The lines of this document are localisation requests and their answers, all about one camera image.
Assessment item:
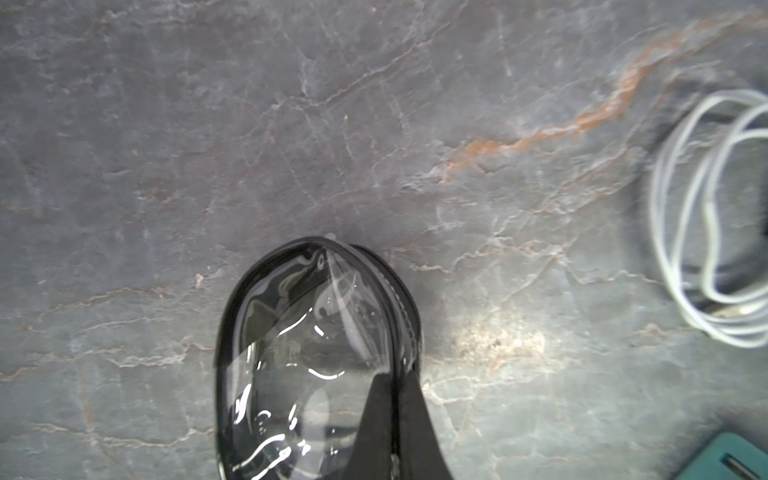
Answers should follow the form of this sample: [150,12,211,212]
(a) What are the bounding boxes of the teal charger block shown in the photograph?
[673,432,768,480]

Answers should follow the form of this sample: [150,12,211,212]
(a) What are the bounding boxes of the white cable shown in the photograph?
[647,88,768,350]

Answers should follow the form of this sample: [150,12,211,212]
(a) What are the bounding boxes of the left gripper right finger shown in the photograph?
[398,370,453,480]

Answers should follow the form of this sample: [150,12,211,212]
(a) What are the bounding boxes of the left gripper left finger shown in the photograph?
[342,374,393,480]

